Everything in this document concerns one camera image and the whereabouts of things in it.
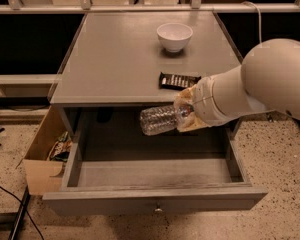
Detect dark snack bar wrapper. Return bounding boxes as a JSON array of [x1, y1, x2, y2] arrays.
[[159, 72, 201, 90]]

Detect snack bags in box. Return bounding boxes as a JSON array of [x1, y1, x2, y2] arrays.
[[48, 131, 72, 162]]

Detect metal drawer knob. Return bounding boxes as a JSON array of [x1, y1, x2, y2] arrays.
[[154, 202, 163, 213]]

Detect grey wooden nightstand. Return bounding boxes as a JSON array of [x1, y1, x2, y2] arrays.
[[51, 11, 240, 136]]

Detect brown cardboard box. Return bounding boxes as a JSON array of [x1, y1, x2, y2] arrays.
[[23, 107, 66, 196]]

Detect white cable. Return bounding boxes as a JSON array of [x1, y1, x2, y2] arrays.
[[243, 1, 264, 45]]

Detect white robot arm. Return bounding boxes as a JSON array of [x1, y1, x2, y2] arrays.
[[174, 39, 300, 132]]

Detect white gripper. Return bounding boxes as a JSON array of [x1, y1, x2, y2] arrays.
[[173, 77, 231, 132]]

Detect grey open top drawer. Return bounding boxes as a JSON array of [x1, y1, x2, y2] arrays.
[[42, 108, 269, 217]]

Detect black floor bar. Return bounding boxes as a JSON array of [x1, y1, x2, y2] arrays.
[[8, 188, 30, 240]]

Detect black floor cable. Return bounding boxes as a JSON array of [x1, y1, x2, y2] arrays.
[[0, 177, 45, 240]]

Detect white ceramic bowl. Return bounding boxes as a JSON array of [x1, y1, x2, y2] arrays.
[[157, 23, 193, 53]]

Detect clear plastic water bottle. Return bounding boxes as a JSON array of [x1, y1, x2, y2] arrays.
[[139, 103, 194, 137]]

